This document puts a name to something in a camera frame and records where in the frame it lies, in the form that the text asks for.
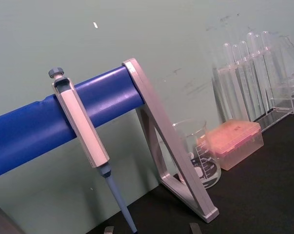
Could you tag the clear test tube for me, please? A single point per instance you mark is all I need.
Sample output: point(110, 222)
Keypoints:
point(257, 45)
point(267, 42)
point(227, 56)
point(250, 44)
point(236, 54)
point(244, 51)

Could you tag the pink pipette tip box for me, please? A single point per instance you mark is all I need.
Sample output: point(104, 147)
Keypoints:
point(234, 141)

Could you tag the grey pipette stand blue bar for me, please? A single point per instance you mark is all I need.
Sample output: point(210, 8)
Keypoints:
point(27, 134)

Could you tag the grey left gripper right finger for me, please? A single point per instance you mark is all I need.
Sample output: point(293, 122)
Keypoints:
point(195, 229)

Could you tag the white and blue pipette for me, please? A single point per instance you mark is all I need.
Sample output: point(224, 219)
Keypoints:
point(82, 126)

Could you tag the clear glass beaker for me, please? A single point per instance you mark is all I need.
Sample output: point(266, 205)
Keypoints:
point(205, 168)

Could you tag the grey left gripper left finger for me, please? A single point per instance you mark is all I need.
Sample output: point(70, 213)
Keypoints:
point(109, 230)

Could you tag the black table cloth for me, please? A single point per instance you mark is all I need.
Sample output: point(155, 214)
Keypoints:
point(246, 200)

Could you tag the clear acrylic test tube rack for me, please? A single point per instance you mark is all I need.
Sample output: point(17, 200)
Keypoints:
point(280, 97)

